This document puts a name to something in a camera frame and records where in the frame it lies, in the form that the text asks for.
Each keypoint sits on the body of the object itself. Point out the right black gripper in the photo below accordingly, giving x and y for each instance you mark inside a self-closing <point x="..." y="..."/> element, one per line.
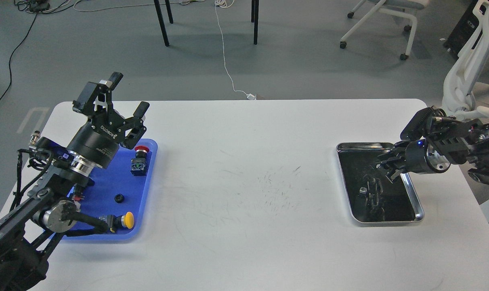
<point x="406" y="157"/>

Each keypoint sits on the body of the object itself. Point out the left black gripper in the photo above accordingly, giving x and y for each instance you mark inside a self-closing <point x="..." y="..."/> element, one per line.
<point x="99" y="139"/>

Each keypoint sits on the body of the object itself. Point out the small black gear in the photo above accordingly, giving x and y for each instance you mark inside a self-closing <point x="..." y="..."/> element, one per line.
<point x="119" y="198"/>

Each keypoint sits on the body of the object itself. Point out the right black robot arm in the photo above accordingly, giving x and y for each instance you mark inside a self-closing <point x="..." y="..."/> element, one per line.
<point x="432" y="141"/>

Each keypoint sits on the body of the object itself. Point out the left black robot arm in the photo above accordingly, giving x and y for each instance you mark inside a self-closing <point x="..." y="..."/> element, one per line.
<point x="42" y="213"/>

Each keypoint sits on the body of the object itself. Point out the silver metal tray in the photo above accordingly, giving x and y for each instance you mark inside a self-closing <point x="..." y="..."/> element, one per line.
<point x="372" y="198"/>

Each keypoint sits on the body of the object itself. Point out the blue plastic tray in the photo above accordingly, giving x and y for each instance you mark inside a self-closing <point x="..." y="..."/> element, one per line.
<point x="117" y="179"/>

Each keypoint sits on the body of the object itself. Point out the black table leg left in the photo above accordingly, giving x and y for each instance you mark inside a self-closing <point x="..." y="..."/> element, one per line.
<point x="160" y="17"/>

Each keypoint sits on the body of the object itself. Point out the black table leg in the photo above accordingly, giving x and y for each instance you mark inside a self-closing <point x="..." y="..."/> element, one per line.
<point x="254" y="18"/>
<point x="160" y="17"/>

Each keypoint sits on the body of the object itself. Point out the black table leg right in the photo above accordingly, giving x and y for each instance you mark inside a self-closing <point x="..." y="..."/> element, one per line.
<point x="254" y="18"/>

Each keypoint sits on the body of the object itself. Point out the red push button switch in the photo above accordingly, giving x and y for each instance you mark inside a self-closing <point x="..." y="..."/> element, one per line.
<point x="139" y="164"/>

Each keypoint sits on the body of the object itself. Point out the yellow push button switch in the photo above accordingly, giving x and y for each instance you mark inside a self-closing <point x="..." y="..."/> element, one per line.
<point x="125" y="221"/>

